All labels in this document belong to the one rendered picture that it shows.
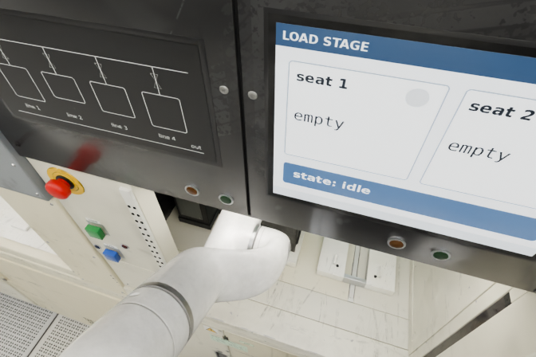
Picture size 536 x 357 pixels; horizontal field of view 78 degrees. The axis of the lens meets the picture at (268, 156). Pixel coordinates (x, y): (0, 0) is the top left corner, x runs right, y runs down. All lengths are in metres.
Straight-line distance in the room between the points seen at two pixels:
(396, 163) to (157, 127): 0.26
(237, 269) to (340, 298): 0.52
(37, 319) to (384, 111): 2.08
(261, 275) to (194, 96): 0.32
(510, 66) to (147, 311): 0.38
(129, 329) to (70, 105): 0.26
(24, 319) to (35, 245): 0.99
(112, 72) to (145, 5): 0.10
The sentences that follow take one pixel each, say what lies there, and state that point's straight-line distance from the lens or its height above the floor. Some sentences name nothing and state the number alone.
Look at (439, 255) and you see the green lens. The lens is 0.45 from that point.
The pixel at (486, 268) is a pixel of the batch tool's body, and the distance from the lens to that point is 0.48.
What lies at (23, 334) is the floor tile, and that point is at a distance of 2.21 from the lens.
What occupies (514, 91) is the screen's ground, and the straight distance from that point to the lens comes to 0.29.
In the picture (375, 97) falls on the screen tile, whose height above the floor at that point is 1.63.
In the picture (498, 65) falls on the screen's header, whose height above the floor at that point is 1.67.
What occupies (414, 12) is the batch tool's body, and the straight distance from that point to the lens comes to 0.26.
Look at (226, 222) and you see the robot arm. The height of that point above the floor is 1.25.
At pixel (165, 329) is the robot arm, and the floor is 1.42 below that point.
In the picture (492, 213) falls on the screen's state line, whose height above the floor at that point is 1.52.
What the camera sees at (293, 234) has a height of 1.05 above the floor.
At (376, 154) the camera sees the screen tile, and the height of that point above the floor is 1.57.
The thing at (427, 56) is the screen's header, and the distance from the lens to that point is 0.27.
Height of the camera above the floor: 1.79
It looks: 46 degrees down
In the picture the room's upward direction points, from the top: straight up
